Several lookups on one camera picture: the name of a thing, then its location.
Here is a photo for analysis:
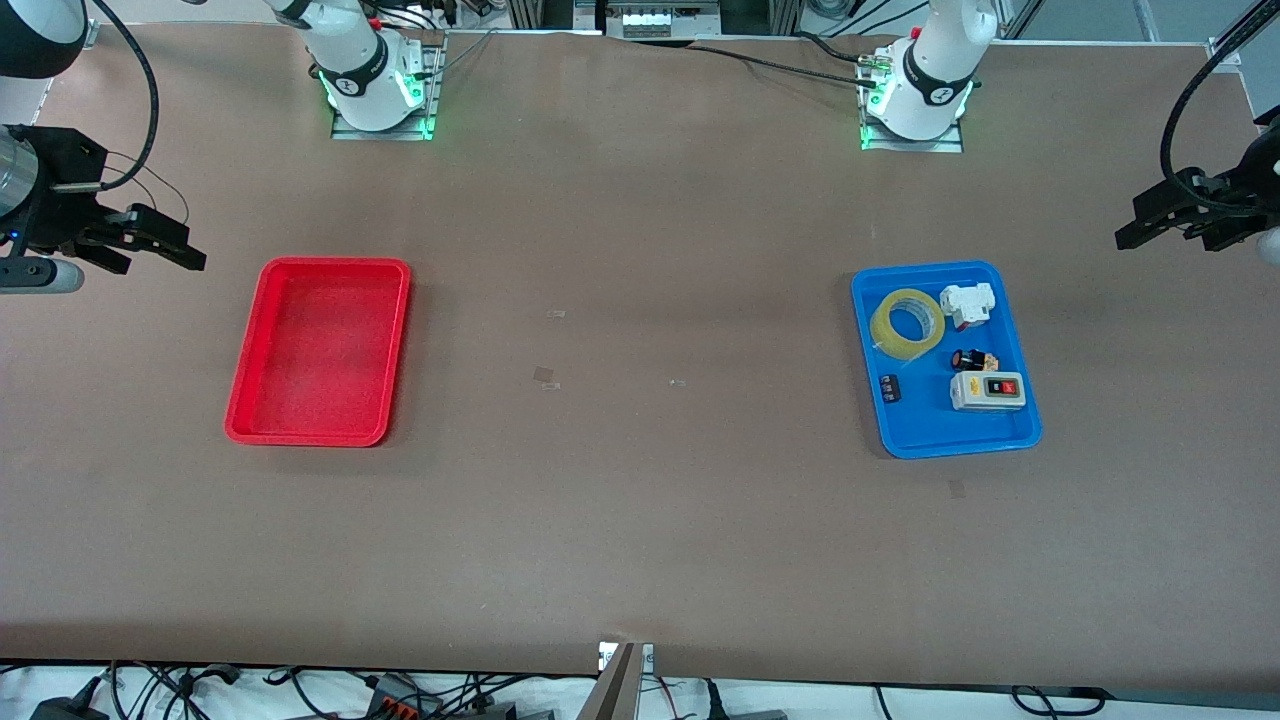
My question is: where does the yellow clear tape roll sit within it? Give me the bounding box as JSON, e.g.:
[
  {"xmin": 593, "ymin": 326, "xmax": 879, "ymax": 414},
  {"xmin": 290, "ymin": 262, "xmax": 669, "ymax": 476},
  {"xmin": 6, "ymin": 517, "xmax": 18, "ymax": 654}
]
[{"xmin": 870, "ymin": 288, "xmax": 946, "ymax": 361}]

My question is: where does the red plastic tray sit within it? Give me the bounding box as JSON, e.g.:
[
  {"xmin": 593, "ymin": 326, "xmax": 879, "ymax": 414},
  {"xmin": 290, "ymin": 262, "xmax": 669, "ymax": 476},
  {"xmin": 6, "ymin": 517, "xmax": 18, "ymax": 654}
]
[{"xmin": 224, "ymin": 257, "xmax": 413, "ymax": 448}]

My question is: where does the white circuit breaker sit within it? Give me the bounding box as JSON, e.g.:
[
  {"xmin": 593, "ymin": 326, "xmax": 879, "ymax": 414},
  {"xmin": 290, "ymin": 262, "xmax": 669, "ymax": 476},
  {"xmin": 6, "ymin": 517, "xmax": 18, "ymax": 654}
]
[{"xmin": 940, "ymin": 283, "xmax": 998, "ymax": 331}]

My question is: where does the blue plastic tray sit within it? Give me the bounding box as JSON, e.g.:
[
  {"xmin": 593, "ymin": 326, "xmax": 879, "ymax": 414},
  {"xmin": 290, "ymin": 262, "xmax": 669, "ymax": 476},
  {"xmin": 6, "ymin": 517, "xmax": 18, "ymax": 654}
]
[{"xmin": 850, "ymin": 260, "xmax": 1044, "ymax": 461}]

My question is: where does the black power adapter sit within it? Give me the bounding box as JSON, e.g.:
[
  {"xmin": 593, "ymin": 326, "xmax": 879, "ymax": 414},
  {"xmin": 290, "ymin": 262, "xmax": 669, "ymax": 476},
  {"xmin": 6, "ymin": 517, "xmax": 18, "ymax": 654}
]
[{"xmin": 30, "ymin": 695, "xmax": 111, "ymax": 720}]

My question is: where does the white power strip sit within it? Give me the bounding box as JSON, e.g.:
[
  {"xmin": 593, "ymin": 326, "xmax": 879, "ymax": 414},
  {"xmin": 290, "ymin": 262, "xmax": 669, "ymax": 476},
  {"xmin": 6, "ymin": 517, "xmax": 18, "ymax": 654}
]
[{"xmin": 620, "ymin": 8, "xmax": 721, "ymax": 39}]

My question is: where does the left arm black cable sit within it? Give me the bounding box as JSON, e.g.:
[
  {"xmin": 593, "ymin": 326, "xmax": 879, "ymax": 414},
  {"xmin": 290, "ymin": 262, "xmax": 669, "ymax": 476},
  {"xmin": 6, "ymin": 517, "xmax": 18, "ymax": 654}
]
[{"xmin": 1160, "ymin": 0, "xmax": 1280, "ymax": 216}]

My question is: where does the thin black gripper wire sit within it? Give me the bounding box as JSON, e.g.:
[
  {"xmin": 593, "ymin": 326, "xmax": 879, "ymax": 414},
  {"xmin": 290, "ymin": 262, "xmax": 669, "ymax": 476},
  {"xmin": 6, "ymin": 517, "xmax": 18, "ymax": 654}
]
[{"xmin": 105, "ymin": 150, "xmax": 191, "ymax": 226}]

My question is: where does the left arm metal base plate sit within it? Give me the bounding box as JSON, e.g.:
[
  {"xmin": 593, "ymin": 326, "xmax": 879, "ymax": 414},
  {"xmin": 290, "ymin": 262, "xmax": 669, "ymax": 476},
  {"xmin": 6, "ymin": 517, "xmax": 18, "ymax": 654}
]
[{"xmin": 860, "ymin": 85, "xmax": 966, "ymax": 154}]

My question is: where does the grey switch box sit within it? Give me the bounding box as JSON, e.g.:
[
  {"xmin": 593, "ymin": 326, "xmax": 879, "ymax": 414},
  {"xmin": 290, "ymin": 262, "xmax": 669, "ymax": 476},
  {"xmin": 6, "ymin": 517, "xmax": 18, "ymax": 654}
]
[{"xmin": 949, "ymin": 371, "xmax": 1028, "ymax": 412}]

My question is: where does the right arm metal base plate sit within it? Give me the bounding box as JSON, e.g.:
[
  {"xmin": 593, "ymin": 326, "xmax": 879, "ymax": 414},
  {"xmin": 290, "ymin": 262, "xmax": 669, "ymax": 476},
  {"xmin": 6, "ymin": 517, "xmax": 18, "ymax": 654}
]
[{"xmin": 331, "ymin": 35, "xmax": 446, "ymax": 141}]

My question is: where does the short black table cable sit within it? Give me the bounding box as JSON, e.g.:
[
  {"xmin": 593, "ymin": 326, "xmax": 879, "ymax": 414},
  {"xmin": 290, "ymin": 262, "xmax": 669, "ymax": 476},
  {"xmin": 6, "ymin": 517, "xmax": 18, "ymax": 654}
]
[{"xmin": 795, "ymin": 30, "xmax": 881, "ymax": 67}]

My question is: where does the long black table cable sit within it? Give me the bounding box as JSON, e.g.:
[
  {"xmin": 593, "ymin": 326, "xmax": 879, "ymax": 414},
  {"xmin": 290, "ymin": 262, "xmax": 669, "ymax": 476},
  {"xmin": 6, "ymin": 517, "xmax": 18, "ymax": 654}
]
[{"xmin": 690, "ymin": 44, "xmax": 873, "ymax": 86}]

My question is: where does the black looped floor cable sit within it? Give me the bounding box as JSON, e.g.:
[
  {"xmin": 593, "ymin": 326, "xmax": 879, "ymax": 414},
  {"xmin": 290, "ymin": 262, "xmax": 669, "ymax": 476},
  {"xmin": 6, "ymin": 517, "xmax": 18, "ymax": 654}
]
[{"xmin": 1010, "ymin": 685, "xmax": 1111, "ymax": 717}]

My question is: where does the metal camera bracket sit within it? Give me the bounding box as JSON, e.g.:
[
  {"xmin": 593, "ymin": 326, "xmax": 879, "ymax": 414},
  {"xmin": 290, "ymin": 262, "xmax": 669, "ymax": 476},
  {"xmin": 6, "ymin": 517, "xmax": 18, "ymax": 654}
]
[{"xmin": 578, "ymin": 640, "xmax": 656, "ymax": 720}]

